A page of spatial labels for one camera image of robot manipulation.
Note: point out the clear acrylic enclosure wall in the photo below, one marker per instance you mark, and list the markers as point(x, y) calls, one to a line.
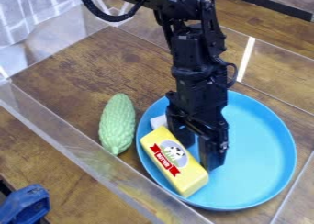
point(81, 60)

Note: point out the yellow butter brick toy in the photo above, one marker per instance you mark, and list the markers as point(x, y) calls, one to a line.
point(173, 161)

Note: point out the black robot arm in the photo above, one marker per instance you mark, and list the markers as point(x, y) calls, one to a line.
point(196, 42)

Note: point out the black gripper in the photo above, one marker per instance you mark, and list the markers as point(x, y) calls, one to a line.
point(193, 112)

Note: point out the blue clamp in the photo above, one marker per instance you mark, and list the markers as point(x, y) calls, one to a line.
point(25, 206)

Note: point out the green bitter gourd toy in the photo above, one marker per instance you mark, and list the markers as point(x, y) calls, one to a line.
point(116, 124)

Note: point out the clear acrylic corner bracket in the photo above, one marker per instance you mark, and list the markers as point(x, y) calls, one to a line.
point(112, 7)

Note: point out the grey checked cloth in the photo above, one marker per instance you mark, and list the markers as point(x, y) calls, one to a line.
point(20, 15)

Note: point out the blue round tray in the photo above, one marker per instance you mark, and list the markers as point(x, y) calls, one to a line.
point(259, 162)

